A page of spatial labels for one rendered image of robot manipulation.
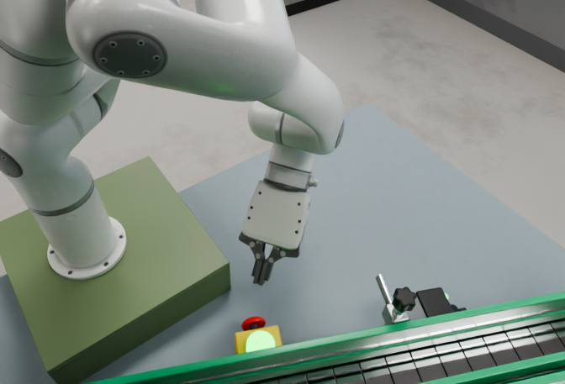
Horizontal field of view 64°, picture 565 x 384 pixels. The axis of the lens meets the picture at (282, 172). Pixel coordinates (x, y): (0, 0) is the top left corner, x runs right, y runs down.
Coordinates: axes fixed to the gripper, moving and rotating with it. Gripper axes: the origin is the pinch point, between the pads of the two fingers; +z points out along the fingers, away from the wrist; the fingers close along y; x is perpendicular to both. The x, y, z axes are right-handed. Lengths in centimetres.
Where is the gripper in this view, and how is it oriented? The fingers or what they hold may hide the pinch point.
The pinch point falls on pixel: (261, 271)
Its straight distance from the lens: 78.5
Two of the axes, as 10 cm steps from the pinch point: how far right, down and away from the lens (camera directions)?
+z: -2.6, 9.7, 0.5
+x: -1.7, 0.0, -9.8
